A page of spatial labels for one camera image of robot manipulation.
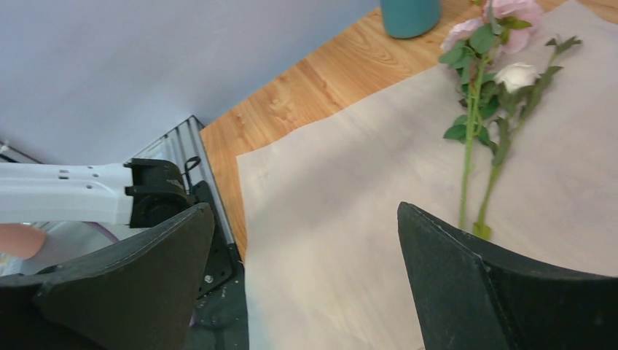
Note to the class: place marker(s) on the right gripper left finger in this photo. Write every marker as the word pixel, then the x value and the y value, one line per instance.
pixel 135 294

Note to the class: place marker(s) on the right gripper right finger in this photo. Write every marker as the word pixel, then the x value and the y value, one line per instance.
pixel 472 294

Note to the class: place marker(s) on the white wrapping paper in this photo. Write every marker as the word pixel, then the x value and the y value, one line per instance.
pixel 324 268

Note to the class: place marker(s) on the pink and white flowers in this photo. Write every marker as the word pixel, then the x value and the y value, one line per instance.
pixel 497 102

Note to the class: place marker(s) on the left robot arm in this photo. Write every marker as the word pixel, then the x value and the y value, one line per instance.
pixel 140 193

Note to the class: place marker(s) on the teal cylindrical vase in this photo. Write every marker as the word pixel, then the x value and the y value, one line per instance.
pixel 404 19

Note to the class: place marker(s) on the fingertip at image edge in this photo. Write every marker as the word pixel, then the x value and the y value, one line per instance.
pixel 22 241

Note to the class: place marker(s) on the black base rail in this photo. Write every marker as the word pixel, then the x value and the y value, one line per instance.
pixel 219 319

